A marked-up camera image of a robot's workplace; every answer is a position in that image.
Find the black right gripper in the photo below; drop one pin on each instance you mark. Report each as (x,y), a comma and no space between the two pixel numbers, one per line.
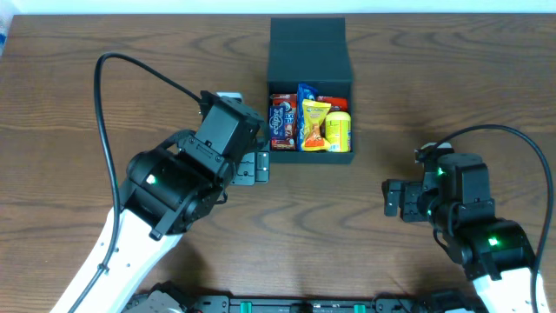
(406,201)

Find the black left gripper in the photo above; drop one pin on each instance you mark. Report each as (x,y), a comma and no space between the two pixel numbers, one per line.
(253,168)

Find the yellow orange snack packet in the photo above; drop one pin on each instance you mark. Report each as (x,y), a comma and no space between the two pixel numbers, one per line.
(314,114)

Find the yellow Mentos gum bottle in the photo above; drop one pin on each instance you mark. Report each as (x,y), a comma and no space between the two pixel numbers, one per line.
(338,131)

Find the blue Oreo cookie pack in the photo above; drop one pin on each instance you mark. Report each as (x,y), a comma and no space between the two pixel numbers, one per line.
(304,92)

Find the red snack pouch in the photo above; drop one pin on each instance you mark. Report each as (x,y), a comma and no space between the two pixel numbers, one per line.
(336,103)

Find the black gift box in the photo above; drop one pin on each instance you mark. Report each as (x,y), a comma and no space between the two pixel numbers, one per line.
(312,51)

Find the blue Eclipse mints tin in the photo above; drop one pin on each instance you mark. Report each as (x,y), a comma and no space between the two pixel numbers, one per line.
(277,122)

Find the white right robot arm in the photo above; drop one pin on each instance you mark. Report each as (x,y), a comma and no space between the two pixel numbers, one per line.
(454,197)

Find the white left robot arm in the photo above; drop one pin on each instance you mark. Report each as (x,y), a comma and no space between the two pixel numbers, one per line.
(165,191)

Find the red Hello Panda box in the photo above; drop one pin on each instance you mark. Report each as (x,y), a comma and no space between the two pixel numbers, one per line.
(289,101)

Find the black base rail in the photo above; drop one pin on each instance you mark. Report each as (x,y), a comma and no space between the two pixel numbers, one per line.
(165,297)

